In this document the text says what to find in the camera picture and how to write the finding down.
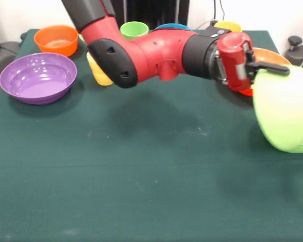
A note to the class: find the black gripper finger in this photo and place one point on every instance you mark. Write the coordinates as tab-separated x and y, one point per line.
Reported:
270	67

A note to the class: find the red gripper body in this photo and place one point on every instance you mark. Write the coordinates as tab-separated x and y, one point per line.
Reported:
233	58

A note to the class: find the large orange plastic bowl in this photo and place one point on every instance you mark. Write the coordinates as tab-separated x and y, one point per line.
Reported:
267	56

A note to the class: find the yellow plastic cup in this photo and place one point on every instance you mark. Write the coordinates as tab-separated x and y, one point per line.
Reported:
101	78
228	25

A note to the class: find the black knobbed equipment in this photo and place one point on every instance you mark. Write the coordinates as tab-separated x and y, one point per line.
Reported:
300	54

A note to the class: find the black power plug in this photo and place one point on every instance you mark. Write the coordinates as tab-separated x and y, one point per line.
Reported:
214	23

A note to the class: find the blue plastic bowl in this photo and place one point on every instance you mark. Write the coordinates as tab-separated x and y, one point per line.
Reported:
173	26

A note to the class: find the green plastic cup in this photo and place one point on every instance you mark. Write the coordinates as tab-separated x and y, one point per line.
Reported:
133	29

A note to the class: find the dark green table cloth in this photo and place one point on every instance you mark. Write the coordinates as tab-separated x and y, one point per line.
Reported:
141	164

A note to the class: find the small orange plastic bowl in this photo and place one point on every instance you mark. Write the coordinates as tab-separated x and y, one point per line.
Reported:
56	37

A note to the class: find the purple plastic bowl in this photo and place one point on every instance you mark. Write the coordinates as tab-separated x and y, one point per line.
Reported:
38	83

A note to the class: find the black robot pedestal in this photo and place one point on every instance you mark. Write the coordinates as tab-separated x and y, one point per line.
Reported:
151	11

